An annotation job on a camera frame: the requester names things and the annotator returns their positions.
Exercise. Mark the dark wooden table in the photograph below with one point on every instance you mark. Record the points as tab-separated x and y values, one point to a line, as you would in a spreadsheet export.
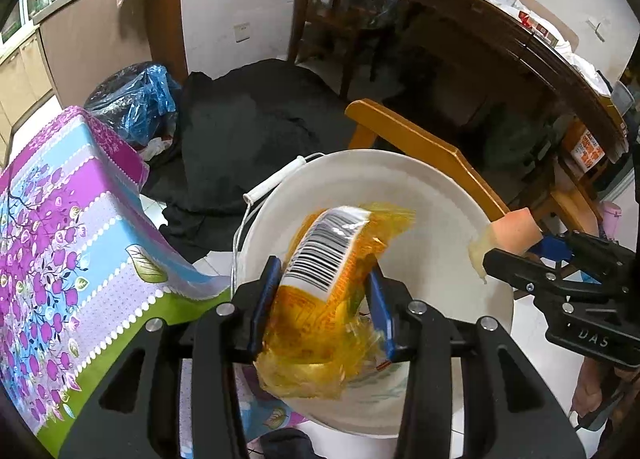
475	29

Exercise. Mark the yellow wooden chair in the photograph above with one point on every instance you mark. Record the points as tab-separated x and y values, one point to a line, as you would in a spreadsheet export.
425	144

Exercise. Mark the white wall socket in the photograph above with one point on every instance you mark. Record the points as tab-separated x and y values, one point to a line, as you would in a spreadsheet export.
242	32

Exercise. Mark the small red box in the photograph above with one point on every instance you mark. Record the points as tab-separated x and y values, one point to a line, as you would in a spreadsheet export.
537	28

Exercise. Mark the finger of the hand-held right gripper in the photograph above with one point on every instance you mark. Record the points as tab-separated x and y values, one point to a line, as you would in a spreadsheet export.
552	246
530	276

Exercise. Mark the dark wooden chair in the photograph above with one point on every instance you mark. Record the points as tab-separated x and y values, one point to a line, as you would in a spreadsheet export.
320	14

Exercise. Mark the blue plastic bag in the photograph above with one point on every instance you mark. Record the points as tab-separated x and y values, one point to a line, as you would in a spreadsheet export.
107	91
145	99

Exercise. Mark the floral striped tablecloth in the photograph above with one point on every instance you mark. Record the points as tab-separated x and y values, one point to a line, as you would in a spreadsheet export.
75	239

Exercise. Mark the pink bottle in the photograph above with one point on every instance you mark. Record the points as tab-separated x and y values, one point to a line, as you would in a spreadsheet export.
611	219

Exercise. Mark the white plastic bucket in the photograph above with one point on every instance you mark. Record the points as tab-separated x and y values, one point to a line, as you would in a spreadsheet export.
425	199

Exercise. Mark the clear plastic container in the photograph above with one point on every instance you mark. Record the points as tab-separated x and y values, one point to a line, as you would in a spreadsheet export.
626	98

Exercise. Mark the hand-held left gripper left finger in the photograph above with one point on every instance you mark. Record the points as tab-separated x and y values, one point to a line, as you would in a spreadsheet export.
262	299

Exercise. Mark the orange printed box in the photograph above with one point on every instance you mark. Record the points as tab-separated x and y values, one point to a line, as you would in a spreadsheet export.
587	146

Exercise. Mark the black cloth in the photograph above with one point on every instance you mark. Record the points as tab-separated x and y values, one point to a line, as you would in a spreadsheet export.
250	129

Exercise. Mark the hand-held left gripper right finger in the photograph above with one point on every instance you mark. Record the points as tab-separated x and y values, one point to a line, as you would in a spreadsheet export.
382	309

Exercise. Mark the dark cloth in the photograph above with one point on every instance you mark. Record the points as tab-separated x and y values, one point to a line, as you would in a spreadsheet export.
287	445

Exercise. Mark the white cloth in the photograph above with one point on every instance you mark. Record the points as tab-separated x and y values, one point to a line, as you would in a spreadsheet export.
505	1

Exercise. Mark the yellow plastic wrapper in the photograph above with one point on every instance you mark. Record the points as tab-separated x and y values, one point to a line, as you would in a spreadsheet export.
320	339

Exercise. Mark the beige kitchen base cabinets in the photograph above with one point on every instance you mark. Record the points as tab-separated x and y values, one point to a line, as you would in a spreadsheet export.
75	39

